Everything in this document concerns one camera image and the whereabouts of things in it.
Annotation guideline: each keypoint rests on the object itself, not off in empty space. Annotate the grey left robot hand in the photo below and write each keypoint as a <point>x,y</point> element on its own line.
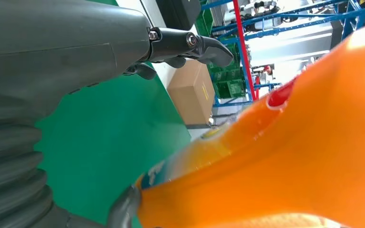
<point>50,47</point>

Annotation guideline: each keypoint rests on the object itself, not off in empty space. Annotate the green table mat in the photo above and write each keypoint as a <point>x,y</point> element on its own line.
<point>107,135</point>

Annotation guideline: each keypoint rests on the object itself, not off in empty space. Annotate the black carrying case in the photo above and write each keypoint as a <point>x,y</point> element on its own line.
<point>177,12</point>

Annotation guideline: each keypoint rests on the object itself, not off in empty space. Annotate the brown cardboard box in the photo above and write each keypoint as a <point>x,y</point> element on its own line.
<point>192,91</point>

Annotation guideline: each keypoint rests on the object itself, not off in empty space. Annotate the green plastic crate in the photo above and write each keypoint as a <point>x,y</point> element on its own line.
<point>205,22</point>
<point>229,85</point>

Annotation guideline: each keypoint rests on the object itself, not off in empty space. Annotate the blue metal rack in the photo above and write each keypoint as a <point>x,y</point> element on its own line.
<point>295,22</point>

